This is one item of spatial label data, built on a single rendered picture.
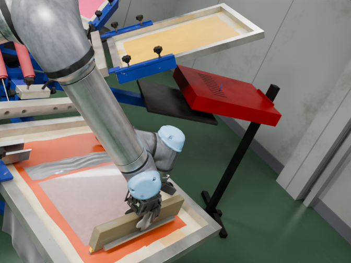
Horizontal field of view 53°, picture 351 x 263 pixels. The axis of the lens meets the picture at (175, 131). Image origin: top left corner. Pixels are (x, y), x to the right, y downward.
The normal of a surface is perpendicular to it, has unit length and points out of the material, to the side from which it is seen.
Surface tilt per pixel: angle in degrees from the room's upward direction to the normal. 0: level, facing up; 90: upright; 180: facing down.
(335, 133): 90
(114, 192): 0
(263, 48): 90
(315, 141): 90
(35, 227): 0
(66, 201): 0
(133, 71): 90
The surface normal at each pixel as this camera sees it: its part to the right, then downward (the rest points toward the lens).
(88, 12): 0.16, -0.49
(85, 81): 0.53, 0.39
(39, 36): -0.16, 0.25
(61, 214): 0.34, -0.83
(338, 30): -0.81, -0.02
